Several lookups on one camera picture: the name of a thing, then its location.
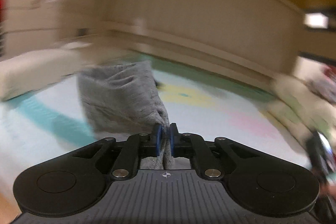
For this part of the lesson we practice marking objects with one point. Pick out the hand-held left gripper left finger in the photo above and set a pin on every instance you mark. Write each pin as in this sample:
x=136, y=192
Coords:
x=157, y=138

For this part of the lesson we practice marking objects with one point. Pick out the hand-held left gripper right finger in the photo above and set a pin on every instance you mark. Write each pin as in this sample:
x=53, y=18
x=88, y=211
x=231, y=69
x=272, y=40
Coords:
x=172, y=138

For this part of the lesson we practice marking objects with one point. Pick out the grey pants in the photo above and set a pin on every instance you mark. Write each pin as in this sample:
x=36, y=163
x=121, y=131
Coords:
x=118, y=98

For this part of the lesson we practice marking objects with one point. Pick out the white cloth pile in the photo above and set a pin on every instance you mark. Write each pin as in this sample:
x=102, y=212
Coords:
x=288, y=98

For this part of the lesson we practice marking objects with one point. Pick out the purple patterned blanket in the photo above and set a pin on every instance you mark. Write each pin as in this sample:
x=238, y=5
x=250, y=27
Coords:
x=328, y=82

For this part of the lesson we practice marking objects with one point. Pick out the beige padded headboard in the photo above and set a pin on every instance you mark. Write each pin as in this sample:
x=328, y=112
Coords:
x=197, y=16

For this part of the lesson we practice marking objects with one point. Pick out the beige pillow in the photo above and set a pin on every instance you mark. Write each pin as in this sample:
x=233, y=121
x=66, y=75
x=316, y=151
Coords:
x=39, y=69

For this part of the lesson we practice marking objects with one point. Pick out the beige cabinet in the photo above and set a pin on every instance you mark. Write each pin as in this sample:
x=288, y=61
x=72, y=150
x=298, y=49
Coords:
x=26, y=16

